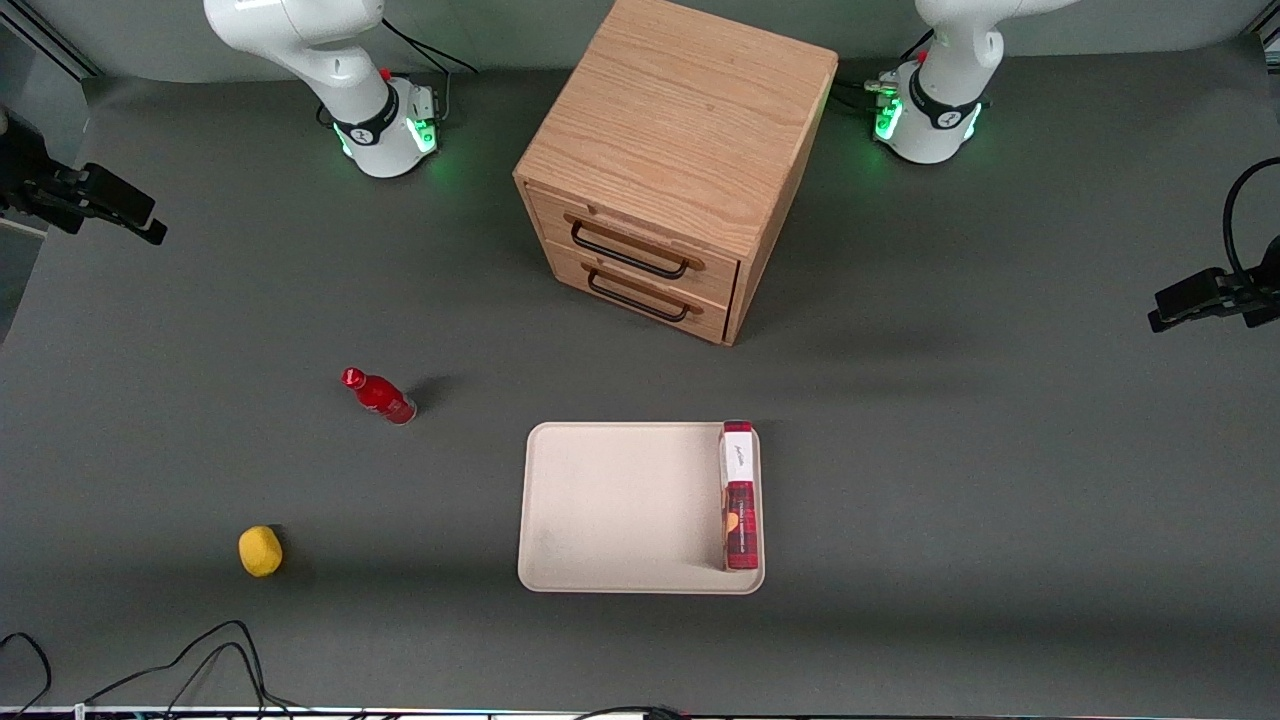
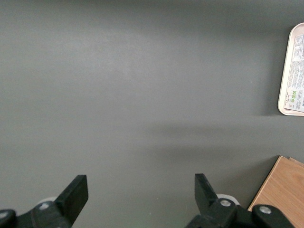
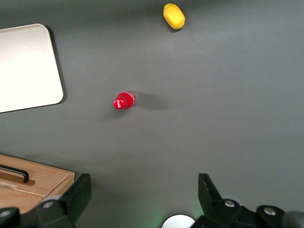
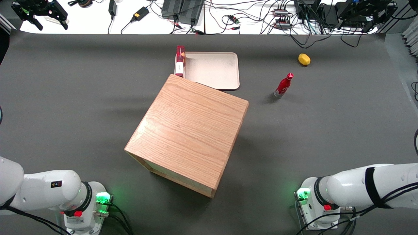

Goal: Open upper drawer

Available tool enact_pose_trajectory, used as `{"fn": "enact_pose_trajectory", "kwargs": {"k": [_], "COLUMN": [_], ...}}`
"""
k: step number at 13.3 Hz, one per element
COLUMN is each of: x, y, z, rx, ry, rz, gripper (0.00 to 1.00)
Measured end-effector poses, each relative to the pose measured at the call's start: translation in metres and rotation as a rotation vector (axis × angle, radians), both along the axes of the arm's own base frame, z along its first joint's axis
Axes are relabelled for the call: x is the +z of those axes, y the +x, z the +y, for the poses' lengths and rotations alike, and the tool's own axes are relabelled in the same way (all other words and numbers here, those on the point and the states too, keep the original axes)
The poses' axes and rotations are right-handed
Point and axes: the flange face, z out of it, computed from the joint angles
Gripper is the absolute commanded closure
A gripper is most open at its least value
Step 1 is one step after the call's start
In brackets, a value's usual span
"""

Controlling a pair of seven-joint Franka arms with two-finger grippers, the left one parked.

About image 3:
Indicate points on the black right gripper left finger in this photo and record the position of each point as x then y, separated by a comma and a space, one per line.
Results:
71, 202

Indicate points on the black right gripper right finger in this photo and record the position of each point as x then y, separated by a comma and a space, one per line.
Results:
213, 206

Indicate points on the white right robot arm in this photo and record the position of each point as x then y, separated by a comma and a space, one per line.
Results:
178, 222

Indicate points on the wooden drawer cabinet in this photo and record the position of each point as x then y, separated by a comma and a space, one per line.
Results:
59, 184

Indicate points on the small red cola bottle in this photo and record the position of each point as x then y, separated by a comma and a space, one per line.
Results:
123, 101

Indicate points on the beige plastic tray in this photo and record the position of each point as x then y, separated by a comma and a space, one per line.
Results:
26, 69

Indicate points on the yellow lemon-shaped object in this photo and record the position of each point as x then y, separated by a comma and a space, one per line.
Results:
174, 16

